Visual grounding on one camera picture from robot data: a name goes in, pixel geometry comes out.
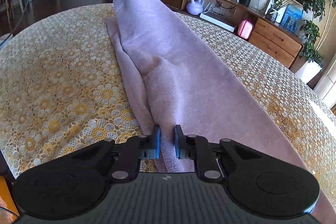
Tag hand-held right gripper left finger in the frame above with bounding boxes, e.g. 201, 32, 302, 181
71, 126, 161, 183

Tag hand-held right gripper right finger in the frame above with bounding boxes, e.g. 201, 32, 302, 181
174, 124, 263, 183

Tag pink towel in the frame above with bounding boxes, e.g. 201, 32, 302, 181
105, 0, 332, 224

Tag purple kettlebell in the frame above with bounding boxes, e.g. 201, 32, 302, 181
186, 0, 203, 15

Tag white wifi router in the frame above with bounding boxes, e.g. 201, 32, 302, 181
204, 2, 219, 14

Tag white flat box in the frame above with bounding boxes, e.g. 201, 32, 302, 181
200, 11, 237, 32

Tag pink small case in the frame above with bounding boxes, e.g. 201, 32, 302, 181
237, 19, 255, 39

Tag wooden television cabinet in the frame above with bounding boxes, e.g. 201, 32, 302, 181
146, 0, 305, 69

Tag orchid plant in patterned pot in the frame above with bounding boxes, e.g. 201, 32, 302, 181
264, 0, 297, 23

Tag yellow blanket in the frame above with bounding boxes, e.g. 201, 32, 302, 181
0, 175, 21, 217

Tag white standing air conditioner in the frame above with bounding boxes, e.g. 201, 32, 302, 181
314, 56, 336, 109

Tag blue photo print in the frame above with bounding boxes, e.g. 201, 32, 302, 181
280, 5, 303, 34

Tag tall green plant white pot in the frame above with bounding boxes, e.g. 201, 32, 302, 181
295, 0, 336, 84

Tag black cable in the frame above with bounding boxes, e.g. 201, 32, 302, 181
0, 0, 34, 46

